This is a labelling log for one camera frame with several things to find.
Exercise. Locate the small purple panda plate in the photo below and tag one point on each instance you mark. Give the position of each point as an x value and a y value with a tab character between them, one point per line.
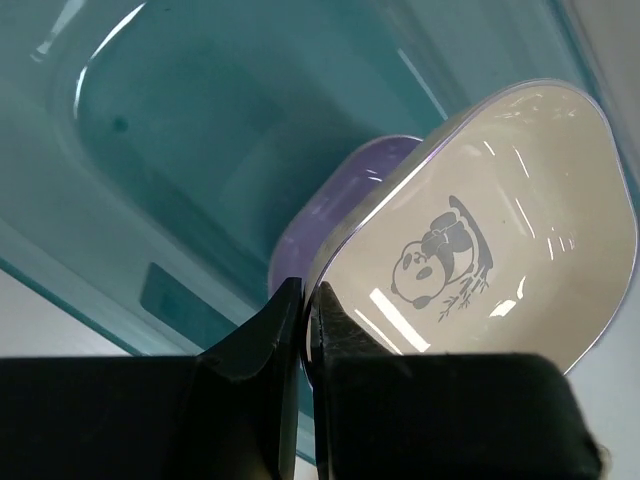
301	251

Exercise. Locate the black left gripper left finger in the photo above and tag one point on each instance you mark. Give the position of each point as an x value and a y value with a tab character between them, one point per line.
230	412

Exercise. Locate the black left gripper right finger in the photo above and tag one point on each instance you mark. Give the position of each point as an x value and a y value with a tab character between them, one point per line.
445	416

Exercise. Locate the teal plastic bin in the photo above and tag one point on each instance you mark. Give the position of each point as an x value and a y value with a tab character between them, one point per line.
153	153

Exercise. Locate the cream panda plate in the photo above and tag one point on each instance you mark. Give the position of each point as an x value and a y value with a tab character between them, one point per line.
509	229

